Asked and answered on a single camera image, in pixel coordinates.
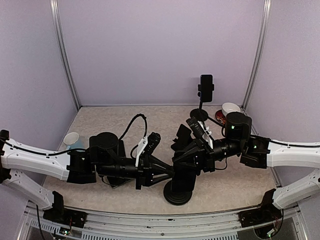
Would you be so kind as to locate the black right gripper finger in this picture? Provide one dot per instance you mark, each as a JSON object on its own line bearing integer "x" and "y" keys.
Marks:
{"x": 192, "y": 150}
{"x": 189, "y": 163}

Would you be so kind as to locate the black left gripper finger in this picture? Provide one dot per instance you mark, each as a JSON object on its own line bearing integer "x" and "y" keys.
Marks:
{"x": 159, "y": 166}
{"x": 155, "y": 178}

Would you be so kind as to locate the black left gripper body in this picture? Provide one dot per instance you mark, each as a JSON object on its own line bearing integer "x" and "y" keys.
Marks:
{"x": 143, "y": 170}

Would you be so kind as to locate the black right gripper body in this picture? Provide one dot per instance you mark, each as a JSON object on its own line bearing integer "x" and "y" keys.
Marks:
{"x": 209, "y": 163}

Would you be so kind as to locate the black folding phone stand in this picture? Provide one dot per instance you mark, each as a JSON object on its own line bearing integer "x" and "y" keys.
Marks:
{"x": 183, "y": 138}

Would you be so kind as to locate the black round-base pole stand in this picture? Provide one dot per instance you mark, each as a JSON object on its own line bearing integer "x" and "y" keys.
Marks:
{"x": 199, "y": 113}

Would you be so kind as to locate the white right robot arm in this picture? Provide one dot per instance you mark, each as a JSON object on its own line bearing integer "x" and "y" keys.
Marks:
{"x": 262, "y": 153}

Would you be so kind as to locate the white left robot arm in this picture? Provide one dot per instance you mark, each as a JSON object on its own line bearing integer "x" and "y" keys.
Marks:
{"x": 77, "y": 166}

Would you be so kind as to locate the black smartphone silver edge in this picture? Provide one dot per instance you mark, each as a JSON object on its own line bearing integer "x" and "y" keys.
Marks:
{"x": 117, "y": 185}

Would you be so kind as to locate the red round saucer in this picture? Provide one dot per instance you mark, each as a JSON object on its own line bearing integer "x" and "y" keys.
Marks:
{"x": 220, "y": 117}

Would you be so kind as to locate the white ceramic bowl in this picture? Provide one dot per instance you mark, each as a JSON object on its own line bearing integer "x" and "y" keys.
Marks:
{"x": 229, "y": 107}

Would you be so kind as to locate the light blue mug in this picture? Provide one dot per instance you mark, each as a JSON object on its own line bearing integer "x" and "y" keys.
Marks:
{"x": 72, "y": 141}

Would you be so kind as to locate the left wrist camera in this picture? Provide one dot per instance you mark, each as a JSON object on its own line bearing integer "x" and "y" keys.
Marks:
{"x": 146, "y": 146}

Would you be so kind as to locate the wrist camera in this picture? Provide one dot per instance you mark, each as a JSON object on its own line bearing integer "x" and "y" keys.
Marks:
{"x": 146, "y": 146}
{"x": 200, "y": 131}

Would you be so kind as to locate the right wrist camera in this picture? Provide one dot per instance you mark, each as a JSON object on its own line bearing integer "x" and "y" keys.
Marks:
{"x": 200, "y": 131}

